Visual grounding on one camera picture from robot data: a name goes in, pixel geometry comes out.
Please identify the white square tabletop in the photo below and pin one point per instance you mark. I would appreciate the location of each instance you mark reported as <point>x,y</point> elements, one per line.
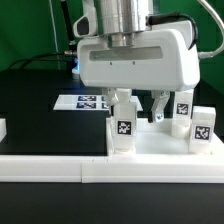
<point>156,138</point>

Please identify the white sheet with markers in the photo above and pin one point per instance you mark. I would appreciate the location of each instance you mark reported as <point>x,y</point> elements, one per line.
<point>81,102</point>

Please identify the white front fence bar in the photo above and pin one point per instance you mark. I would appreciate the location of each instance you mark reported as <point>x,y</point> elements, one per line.
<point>153,168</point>

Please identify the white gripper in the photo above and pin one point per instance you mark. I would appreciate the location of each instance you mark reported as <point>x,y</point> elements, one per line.
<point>159,61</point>

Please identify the white fence bar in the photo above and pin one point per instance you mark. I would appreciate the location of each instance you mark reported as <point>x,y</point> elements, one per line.
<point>153,168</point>
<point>3,130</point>

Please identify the white left fence bar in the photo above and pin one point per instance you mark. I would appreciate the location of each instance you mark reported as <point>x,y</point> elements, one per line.
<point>3,130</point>

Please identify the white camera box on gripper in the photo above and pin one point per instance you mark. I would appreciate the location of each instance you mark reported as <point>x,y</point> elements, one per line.
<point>87,25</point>

